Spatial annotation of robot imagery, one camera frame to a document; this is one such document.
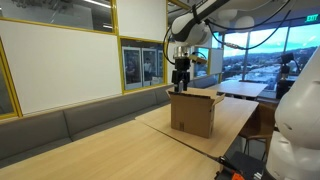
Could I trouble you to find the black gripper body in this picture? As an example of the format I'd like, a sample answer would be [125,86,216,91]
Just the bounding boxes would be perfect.
[171,57,191,83]

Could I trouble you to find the brown cardboard box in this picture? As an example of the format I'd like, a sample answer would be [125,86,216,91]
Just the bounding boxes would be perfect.
[166,86,226,140]

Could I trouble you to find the narrow poster of seated person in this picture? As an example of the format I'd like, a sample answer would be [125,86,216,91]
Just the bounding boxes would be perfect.
[141,47,158,88]

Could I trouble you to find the large poster of seated person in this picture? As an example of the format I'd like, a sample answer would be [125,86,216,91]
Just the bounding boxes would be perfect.
[122,46,144,91]

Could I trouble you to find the rectangular wooden table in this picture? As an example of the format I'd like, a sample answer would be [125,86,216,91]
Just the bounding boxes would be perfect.
[205,80,270,100]

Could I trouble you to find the round white pendant lamp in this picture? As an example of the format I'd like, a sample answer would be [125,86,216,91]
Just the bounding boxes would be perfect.
[234,15,256,33]

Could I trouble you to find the wooden chair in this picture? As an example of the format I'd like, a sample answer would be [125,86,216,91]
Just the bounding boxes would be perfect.
[238,102,278,162]

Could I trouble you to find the grey bench sofa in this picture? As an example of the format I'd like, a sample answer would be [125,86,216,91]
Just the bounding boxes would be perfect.
[0,74,220,169]

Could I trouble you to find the green exit sign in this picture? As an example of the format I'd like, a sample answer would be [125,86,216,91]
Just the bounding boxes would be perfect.
[304,13,320,24]

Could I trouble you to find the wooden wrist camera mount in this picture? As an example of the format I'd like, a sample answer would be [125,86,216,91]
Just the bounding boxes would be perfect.
[188,53,208,65]

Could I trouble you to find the black looped gripper cable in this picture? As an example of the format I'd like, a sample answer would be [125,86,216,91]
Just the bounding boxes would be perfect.
[162,25,177,66]

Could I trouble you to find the black hanging arm cables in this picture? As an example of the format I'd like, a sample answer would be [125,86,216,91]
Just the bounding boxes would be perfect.
[204,0,293,52]

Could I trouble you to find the black camera on tripod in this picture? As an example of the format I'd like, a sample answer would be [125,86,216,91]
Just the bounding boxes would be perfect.
[275,52,302,100]

